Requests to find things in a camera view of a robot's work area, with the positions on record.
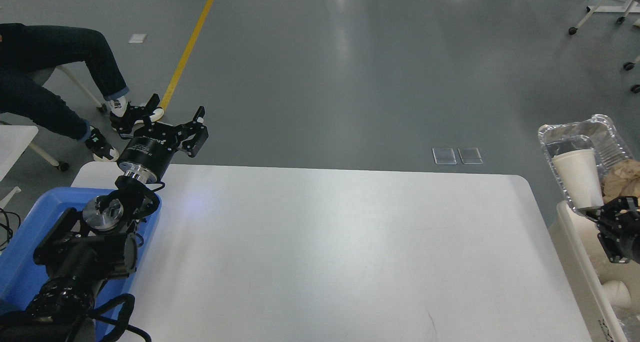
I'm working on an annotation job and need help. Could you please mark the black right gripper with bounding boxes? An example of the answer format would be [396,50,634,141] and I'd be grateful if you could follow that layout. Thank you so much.
[585,196,640,264]

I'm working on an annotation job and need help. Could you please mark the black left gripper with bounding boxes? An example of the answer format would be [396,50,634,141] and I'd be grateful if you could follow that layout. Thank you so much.
[110,93,209,184]

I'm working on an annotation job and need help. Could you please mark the brown paper ball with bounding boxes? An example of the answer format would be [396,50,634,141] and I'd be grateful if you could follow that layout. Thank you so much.
[602,159,640,203]

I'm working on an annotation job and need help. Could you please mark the white paper cup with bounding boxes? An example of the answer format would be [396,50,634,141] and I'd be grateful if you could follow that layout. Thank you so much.
[551,149,604,210]

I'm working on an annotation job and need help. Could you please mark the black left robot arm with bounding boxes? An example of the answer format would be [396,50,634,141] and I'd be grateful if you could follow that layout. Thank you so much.
[1,94,208,342]

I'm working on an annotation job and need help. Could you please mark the white bin at right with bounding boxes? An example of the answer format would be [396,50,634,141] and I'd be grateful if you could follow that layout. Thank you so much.
[548,202,640,342]

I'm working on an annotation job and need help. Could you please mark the white cup inside bin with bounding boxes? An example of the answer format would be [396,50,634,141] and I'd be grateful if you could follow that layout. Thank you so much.
[601,280,632,310]

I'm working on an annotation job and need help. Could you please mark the white side table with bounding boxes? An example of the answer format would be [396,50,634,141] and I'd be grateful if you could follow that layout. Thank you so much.
[0,124,39,181]

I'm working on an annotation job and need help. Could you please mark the person in black sweater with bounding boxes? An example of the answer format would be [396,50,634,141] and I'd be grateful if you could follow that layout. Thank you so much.
[0,23,165,162]

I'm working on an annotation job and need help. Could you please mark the right clear floor plate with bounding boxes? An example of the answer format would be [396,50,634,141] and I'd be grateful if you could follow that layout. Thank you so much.
[457,147,484,165]

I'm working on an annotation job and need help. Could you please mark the clear floor plate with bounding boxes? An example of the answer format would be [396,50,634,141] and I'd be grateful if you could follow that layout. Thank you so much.
[432,148,458,165]
[457,147,484,165]

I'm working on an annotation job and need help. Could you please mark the left clear floor plate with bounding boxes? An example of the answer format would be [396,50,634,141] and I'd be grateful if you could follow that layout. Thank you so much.
[432,148,458,165]

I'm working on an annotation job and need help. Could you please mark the blue plastic tray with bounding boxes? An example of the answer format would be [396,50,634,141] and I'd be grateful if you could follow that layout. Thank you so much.
[1,188,158,342]

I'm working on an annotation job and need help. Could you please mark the black cables at left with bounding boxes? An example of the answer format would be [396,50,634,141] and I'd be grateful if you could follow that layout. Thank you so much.
[0,208,22,253]

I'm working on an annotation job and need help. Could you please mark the white rolling cart frame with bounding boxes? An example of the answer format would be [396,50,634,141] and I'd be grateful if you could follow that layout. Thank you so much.
[562,0,639,99]

